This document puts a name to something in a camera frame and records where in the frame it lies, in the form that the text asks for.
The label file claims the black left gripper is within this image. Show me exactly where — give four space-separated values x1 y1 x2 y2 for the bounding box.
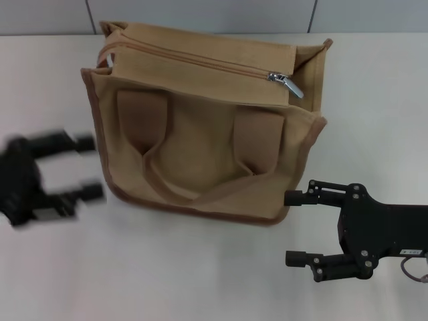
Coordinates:
0 128 105 227

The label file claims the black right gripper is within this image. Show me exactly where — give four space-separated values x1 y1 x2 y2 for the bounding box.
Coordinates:
283 179 428 284

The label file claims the khaki canvas food bag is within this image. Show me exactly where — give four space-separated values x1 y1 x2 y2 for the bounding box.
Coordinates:
80 20 334 229

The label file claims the silver zipper pull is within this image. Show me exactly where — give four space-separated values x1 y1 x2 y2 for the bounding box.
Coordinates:
265 71 306 100

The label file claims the grey right gripper cable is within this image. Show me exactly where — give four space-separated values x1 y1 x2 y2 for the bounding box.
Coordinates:
400 251 428 284

